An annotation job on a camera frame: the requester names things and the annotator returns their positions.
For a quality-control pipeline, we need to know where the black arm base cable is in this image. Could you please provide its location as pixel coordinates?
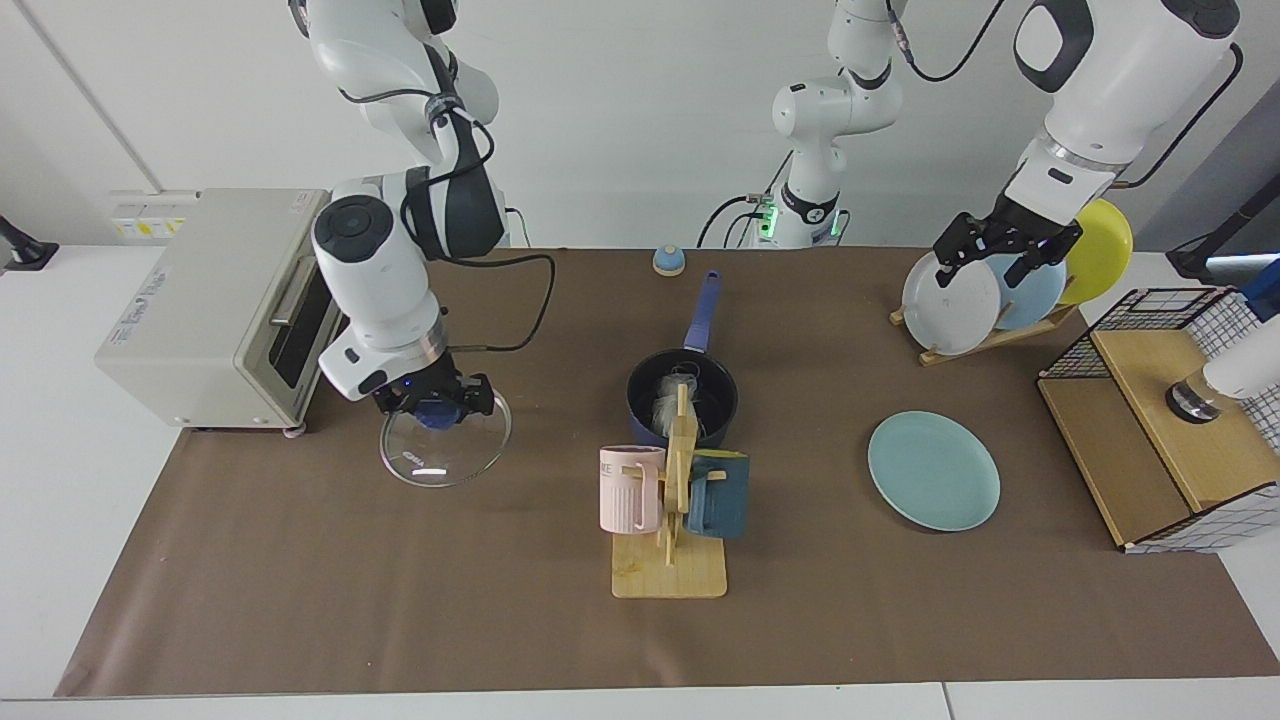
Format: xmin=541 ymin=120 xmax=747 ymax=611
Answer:
xmin=696 ymin=150 xmax=793 ymax=249

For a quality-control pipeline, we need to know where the black pan with blue handle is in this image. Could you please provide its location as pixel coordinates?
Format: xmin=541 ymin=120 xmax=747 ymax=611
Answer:
xmin=627 ymin=270 xmax=739 ymax=448

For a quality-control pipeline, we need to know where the white plate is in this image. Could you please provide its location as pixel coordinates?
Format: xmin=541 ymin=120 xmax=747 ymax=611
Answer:
xmin=902 ymin=247 xmax=1003 ymax=356

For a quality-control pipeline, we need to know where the white cylinder with dark ring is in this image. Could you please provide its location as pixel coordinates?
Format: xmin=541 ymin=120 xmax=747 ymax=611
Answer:
xmin=1165 ymin=318 xmax=1280 ymax=424

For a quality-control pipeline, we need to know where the black clamp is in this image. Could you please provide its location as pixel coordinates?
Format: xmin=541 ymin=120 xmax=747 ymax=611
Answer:
xmin=0 ymin=215 xmax=59 ymax=273

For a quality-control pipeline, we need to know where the wire basket with wooden floor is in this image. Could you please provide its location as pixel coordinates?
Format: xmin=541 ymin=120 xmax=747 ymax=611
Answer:
xmin=1037 ymin=287 xmax=1280 ymax=554

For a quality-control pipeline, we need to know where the teal plate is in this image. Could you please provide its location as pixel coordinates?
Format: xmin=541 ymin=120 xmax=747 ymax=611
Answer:
xmin=867 ymin=410 xmax=1002 ymax=533

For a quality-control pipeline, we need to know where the white vermicelli bundle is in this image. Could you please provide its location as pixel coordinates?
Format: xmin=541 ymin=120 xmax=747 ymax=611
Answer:
xmin=648 ymin=368 xmax=707 ymax=429

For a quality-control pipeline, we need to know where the light blue plate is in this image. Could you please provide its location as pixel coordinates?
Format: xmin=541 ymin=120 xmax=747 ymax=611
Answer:
xmin=975 ymin=240 xmax=1068 ymax=331

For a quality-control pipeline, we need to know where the pale toaster oven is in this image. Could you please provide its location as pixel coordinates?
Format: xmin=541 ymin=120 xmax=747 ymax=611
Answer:
xmin=95 ymin=188 xmax=349 ymax=439

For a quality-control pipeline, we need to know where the blue block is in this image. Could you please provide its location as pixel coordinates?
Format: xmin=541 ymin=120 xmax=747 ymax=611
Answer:
xmin=1243 ymin=258 xmax=1280 ymax=323

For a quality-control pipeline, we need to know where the pink ribbed cup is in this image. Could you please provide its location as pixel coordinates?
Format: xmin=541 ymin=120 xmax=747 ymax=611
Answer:
xmin=599 ymin=446 xmax=667 ymax=535

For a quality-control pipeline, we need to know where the wooden plate rack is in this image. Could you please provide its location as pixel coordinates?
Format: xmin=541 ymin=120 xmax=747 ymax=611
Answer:
xmin=890 ymin=303 xmax=1079 ymax=367

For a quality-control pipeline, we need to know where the glass lid with blue knob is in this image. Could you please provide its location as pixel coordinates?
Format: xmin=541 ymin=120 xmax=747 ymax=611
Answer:
xmin=380 ymin=385 xmax=513 ymax=489

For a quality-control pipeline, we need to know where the brown table cloth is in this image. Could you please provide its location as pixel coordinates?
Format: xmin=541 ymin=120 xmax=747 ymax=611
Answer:
xmin=55 ymin=247 xmax=1280 ymax=698

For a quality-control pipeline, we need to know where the dark teal cup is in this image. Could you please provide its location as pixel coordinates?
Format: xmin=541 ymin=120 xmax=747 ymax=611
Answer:
xmin=686 ymin=452 xmax=751 ymax=541

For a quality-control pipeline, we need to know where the yellow plate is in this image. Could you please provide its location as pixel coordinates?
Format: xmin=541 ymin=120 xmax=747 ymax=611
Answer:
xmin=1058 ymin=198 xmax=1134 ymax=306

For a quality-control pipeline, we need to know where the black stand pole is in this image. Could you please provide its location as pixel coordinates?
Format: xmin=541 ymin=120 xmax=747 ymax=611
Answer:
xmin=1165 ymin=185 xmax=1280 ymax=283

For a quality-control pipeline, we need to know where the wooden cup stand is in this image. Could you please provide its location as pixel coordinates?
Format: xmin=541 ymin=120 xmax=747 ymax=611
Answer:
xmin=612 ymin=384 xmax=728 ymax=600

